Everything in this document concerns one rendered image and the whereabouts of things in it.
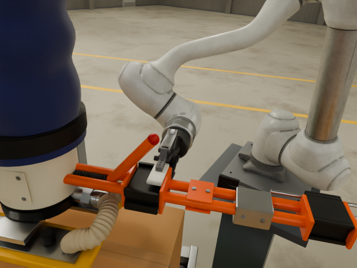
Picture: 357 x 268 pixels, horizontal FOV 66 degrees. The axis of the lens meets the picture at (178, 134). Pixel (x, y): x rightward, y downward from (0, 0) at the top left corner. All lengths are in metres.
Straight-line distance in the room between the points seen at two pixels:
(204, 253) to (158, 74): 1.43
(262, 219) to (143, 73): 0.49
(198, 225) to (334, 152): 1.31
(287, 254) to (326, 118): 1.32
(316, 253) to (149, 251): 1.62
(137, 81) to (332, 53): 0.55
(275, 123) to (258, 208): 0.65
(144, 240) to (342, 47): 0.74
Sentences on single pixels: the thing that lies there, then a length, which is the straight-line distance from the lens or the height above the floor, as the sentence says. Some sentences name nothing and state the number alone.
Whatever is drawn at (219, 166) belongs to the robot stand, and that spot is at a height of 0.75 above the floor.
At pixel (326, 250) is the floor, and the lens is 2.30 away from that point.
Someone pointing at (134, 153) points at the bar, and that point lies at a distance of 0.54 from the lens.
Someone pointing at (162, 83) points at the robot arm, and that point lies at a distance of 0.79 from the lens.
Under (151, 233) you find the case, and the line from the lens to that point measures 0.81.
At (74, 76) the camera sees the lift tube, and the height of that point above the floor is 1.39.
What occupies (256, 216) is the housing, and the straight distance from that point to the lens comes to 0.56.
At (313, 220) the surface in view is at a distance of 0.56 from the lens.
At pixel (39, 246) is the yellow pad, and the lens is 0.66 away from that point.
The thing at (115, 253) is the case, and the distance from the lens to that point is 0.78.
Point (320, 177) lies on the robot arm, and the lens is 1.08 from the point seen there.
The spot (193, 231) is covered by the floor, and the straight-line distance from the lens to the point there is 2.10.
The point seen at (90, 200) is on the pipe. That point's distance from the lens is 0.65.
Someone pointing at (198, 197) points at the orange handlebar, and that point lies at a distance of 0.55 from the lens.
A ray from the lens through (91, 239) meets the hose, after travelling 0.58.
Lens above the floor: 1.56
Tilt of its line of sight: 29 degrees down
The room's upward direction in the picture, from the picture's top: 4 degrees clockwise
